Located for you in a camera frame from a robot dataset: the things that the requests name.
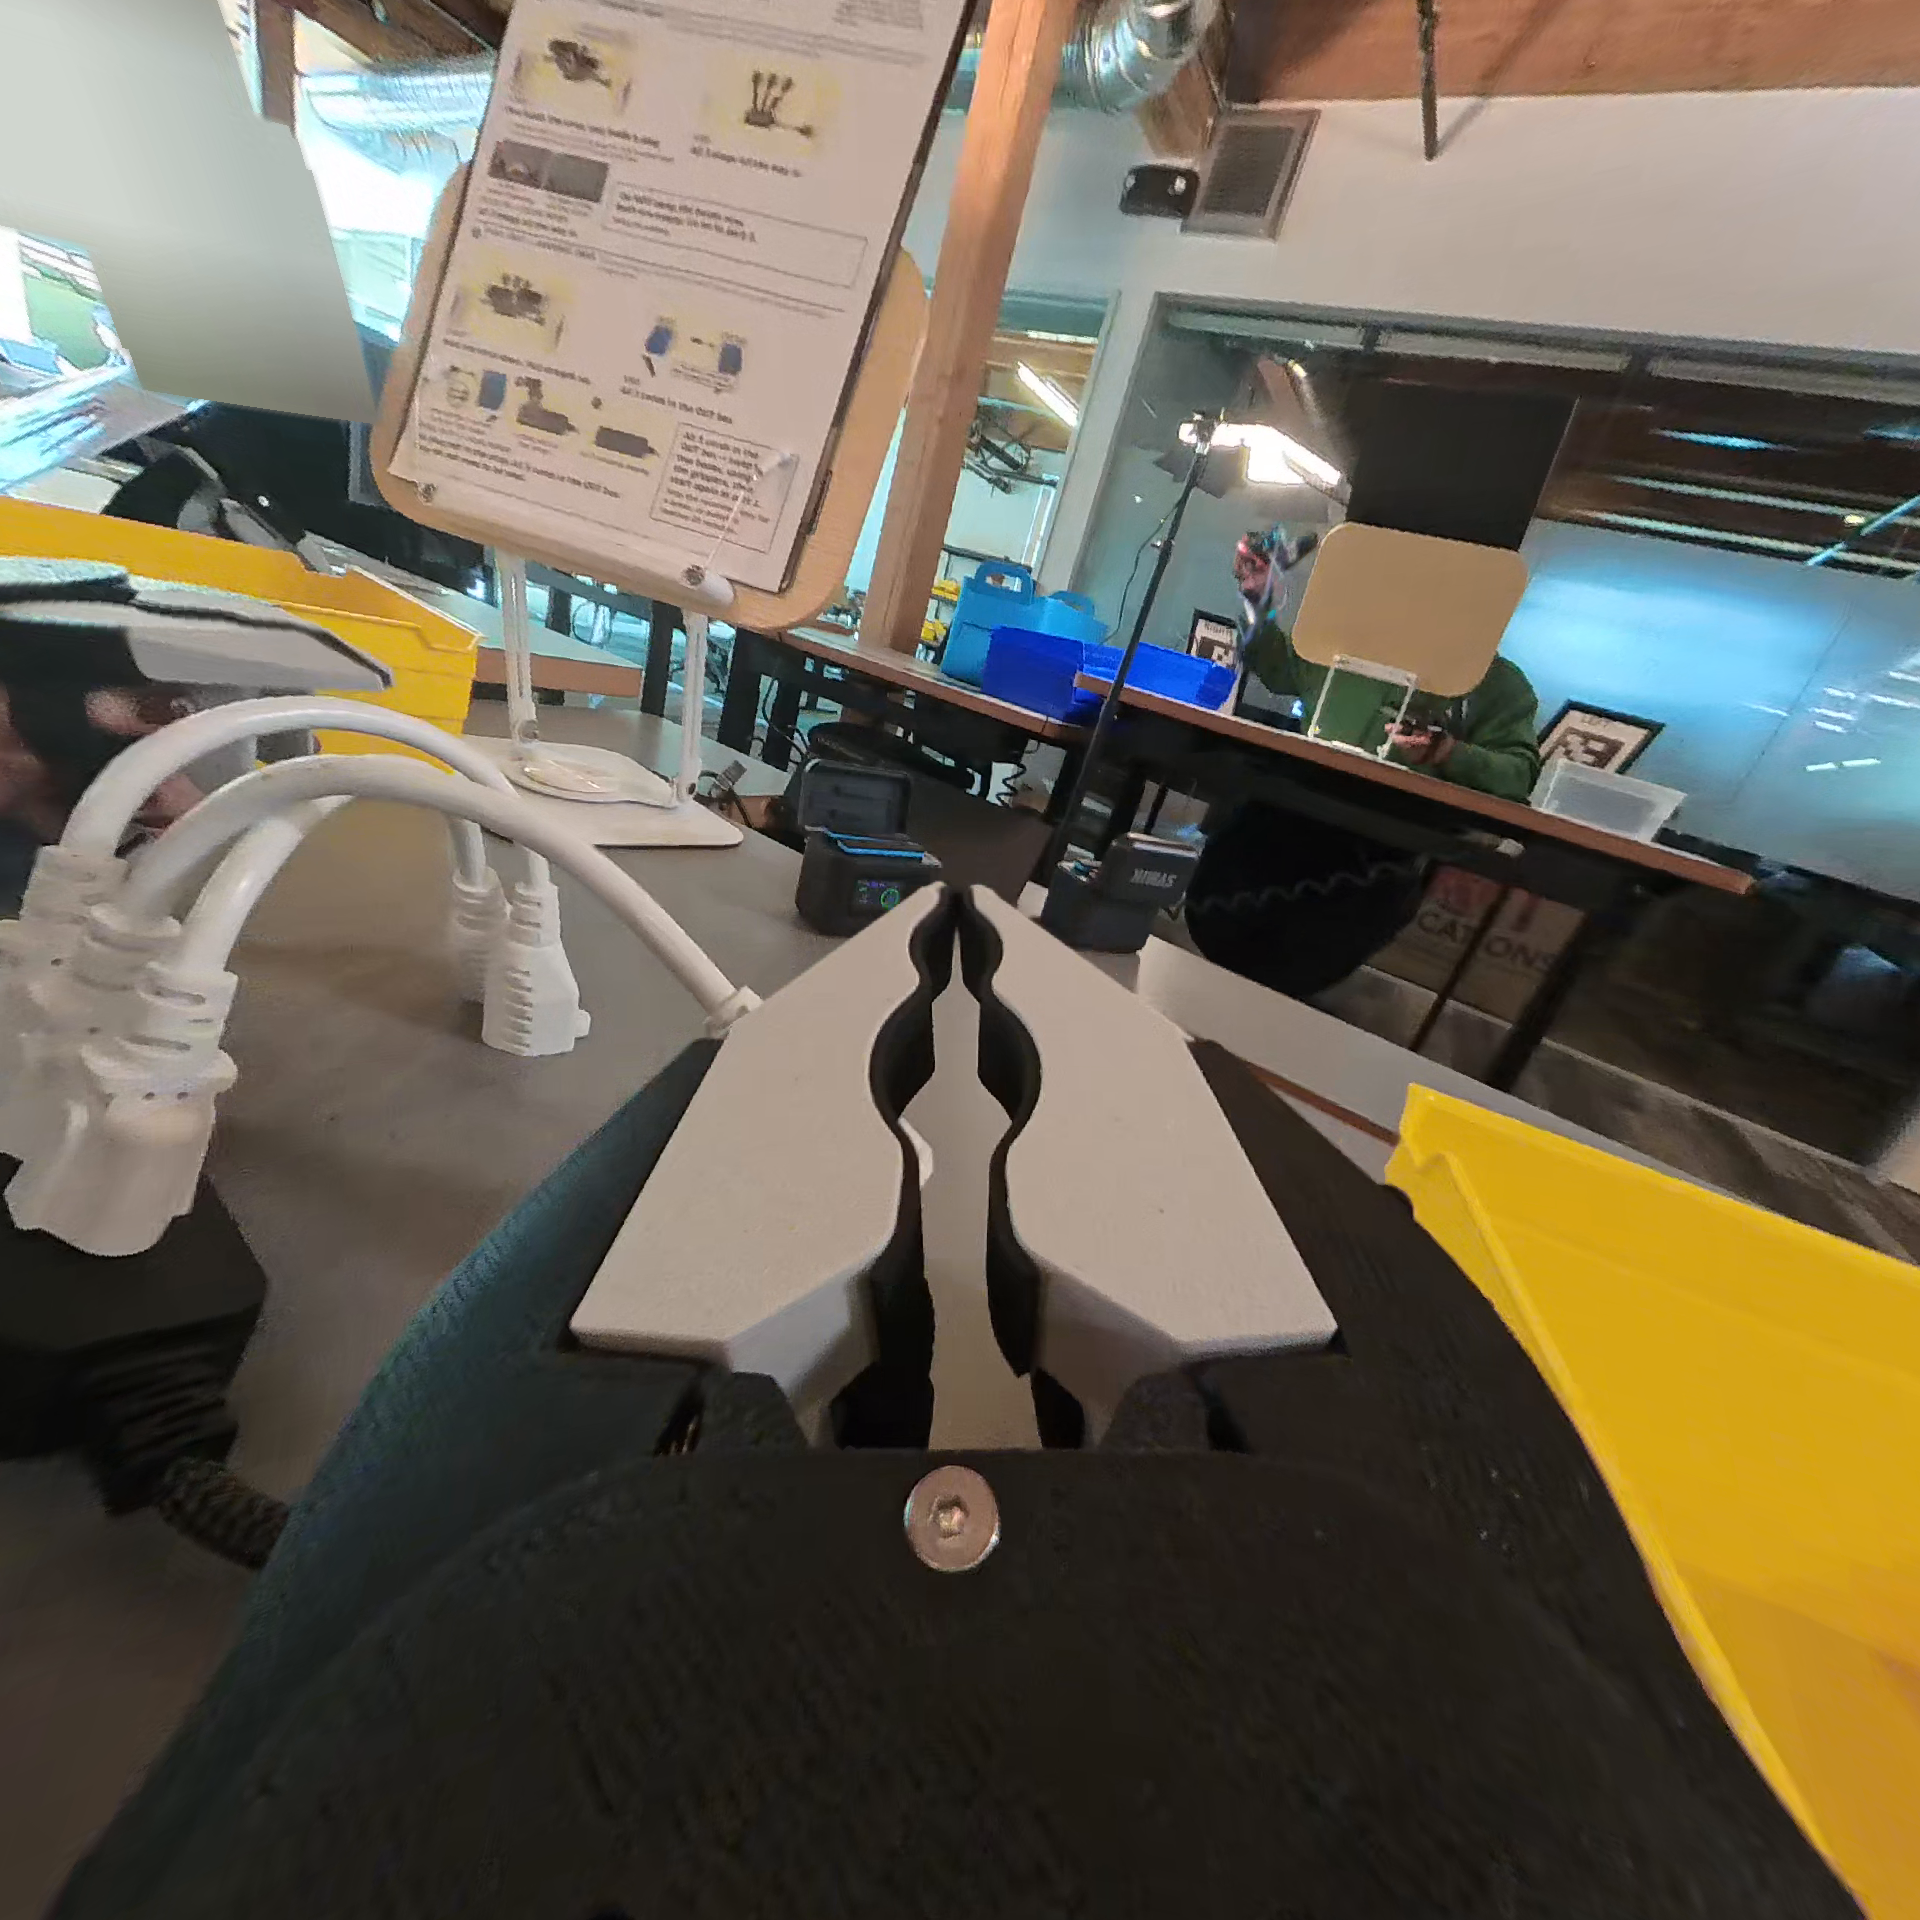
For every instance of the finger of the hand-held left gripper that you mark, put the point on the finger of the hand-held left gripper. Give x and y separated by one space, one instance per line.
254 657
68 580

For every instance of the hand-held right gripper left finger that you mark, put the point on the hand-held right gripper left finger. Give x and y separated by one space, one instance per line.
751 1200

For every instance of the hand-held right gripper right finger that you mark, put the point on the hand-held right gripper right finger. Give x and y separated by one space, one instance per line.
1170 1200

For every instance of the yellow plastic bin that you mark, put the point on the yellow plastic bin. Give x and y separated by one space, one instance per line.
300 601
1724 1425

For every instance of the black battery charger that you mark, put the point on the black battery charger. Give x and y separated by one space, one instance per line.
1125 901

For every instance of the black battery case blue trim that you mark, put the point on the black battery case blue trim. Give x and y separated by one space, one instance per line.
862 870

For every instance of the white document stand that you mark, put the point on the white document stand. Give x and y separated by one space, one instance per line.
600 811

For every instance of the cardboard box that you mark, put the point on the cardboard box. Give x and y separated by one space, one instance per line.
1485 945

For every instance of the wooden-top table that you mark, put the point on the wooden-top table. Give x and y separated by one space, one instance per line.
1500 811
930 675

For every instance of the clear acrylic stand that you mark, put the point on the clear acrylic stand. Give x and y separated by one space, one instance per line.
1359 720

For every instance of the blue plastic bin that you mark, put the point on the blue plastic bin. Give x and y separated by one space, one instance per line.
1111 675

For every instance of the printed instruction sheet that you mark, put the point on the printed instruction sheet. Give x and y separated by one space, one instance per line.
674 270

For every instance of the clear plastic box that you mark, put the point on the clear plastic box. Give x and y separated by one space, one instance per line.
1604 803

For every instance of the black tripod stand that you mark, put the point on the black tripod stand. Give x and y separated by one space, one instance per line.
1149 601

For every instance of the light blue basket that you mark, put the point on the light blue basket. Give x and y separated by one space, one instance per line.
1021 609

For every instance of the framed marker print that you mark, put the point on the framed marker print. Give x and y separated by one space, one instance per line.
1598 743

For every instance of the wooden post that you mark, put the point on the wooden post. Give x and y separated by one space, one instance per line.
960 375

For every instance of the wall air vent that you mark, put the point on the wall air vent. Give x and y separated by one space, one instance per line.
1253 172

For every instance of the silver air duct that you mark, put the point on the silver air duct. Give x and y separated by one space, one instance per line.
1141 53

